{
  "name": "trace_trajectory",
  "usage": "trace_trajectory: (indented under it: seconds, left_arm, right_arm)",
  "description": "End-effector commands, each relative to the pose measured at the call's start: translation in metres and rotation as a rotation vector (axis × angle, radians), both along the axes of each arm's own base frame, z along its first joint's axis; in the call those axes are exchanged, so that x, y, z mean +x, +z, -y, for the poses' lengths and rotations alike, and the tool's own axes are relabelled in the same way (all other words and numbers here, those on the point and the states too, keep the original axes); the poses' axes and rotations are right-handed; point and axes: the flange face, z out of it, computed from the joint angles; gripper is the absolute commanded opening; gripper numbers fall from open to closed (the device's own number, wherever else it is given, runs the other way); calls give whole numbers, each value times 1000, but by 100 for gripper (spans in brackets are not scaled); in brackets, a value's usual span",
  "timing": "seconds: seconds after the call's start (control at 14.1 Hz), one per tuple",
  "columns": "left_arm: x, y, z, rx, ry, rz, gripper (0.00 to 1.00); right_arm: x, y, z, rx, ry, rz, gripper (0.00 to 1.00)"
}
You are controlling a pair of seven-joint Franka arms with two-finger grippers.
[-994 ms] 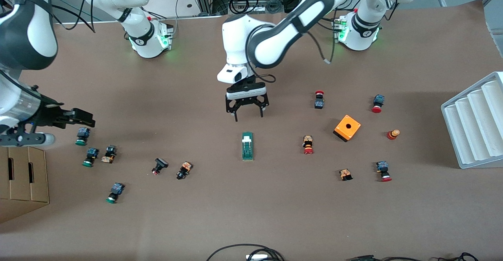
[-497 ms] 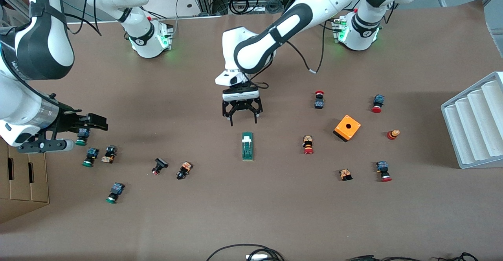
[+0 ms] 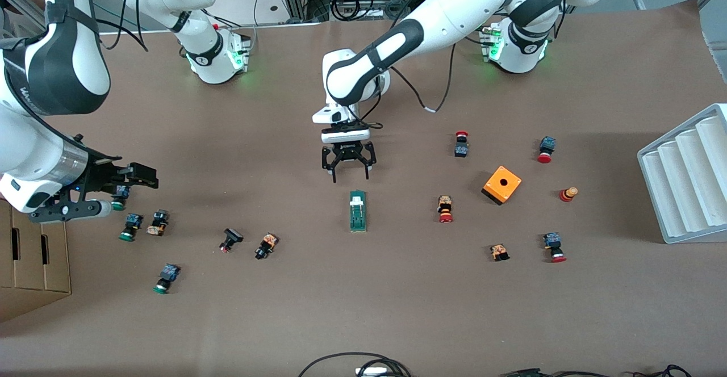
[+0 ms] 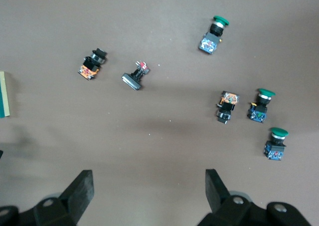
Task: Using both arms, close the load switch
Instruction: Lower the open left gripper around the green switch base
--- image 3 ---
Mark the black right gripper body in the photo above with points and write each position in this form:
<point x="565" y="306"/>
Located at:
<point x="103" y="176"/>

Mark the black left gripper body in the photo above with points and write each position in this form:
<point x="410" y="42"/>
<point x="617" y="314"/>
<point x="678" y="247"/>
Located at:
<point x="347" y="149"/>

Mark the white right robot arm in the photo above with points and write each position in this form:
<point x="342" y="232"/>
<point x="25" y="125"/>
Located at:
<point x="57" y="65"/>

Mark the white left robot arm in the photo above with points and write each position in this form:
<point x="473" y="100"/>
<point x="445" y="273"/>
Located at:
<point x="454" y="13"/>

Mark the green mushroom push button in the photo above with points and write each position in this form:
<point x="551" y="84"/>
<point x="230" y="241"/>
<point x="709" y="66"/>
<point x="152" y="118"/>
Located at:
<point x="133" y="221"/>
<point x="169" y="273"/>
<point x="118" y="204"/>

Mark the red push button orange block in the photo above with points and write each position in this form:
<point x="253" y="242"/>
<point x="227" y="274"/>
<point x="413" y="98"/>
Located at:
<point x="445" y="208"/>

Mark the red push button black block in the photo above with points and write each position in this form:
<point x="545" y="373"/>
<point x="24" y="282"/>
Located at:
<point x="461" y="147"/>

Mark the brown cardboard box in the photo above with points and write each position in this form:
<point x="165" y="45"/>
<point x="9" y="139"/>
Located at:
<point x="34" y="263"/>

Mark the orange black contact block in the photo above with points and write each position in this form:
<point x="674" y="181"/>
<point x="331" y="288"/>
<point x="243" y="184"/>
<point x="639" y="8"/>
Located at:
<point x="499" y="251"/>

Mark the red push button blue block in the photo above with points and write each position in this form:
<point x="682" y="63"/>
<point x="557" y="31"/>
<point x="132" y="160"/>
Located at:
<point x="552" y="243"/>
<point x="547" y="147"/>

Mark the red yellow emergency stop head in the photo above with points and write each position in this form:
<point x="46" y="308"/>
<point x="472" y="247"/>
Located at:
<point x="568" y="194"/>

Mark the white plug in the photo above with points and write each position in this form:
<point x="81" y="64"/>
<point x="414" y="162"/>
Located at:
<point x="372" y="372"/>

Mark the grey white slotted tray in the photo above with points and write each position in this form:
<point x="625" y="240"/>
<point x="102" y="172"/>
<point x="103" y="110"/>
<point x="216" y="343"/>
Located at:
<point x="684" y="178"/>

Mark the black selector switch orange block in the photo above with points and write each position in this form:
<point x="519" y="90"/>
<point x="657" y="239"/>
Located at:
<point x="158" y="222"/>
<point x="266" y="246"/>

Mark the black flat-head switch red base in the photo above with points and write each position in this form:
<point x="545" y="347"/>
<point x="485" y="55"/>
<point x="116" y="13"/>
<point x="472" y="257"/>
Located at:
<point x="231" y="237"/>

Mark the orange button enclosure box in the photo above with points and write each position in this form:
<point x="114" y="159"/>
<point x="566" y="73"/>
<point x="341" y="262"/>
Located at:
<point x="502" y="187"/>

